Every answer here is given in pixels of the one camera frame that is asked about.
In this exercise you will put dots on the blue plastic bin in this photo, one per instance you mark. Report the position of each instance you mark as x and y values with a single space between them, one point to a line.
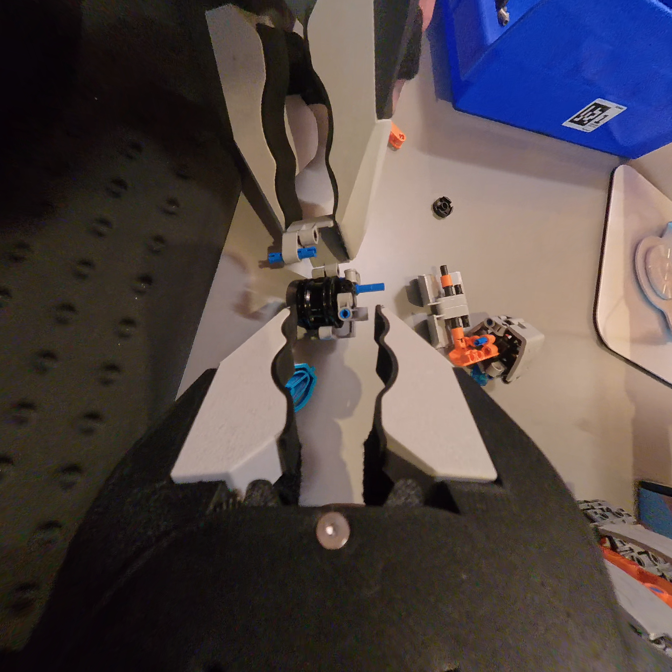
551 68

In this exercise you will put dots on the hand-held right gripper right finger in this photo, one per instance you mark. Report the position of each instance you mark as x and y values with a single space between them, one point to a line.
435 420

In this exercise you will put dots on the person's left hand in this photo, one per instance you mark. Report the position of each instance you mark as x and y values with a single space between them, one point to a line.
399 94

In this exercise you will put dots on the dark grey round plate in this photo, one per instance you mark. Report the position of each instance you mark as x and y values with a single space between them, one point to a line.
442 207

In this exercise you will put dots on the black wheel hub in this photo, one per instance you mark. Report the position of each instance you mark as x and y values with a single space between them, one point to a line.
315 302

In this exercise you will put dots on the grey orange toy robot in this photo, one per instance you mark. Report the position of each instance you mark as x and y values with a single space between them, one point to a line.
630 567

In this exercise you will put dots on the blue axle pin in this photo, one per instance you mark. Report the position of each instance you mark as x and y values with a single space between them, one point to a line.
372 287

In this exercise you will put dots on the blue robot kit box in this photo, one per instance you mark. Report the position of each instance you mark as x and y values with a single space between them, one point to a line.
656 504

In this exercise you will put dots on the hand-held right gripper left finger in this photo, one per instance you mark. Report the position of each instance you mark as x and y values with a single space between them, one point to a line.
231 420

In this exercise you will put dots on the orange bush piece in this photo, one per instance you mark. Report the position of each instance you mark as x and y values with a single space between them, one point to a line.
397 139

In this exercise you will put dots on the grey shell block assembly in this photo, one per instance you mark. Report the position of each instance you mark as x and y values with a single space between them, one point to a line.
525 346

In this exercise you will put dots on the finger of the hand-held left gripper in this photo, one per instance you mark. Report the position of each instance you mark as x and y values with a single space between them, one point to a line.
351 78
236 78

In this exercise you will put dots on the translucent blue round piece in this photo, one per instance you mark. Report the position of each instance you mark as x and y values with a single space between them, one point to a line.
479 377

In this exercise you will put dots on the light blue plastic tool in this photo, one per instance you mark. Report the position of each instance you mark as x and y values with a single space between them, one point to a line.
302 386

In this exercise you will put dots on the grey orange axle assembly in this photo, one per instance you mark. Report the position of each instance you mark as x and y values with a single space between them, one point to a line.
446 309

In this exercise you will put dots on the black dimpled panel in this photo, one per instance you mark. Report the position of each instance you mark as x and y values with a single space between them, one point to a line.
105 315

